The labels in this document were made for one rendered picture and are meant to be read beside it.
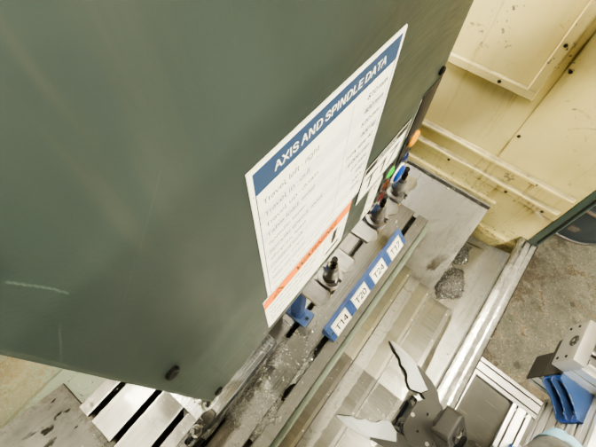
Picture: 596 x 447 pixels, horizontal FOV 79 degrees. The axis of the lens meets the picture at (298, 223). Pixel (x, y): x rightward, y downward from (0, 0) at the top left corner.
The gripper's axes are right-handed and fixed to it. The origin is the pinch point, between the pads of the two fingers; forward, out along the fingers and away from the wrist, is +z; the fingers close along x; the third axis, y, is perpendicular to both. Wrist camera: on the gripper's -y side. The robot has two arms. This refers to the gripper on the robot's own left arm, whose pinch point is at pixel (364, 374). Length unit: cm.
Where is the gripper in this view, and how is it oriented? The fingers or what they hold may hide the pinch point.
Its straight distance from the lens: 65.3
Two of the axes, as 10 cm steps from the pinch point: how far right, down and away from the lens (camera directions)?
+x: 6.4, -6.7, 3.8
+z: -7.6, -5.7, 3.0
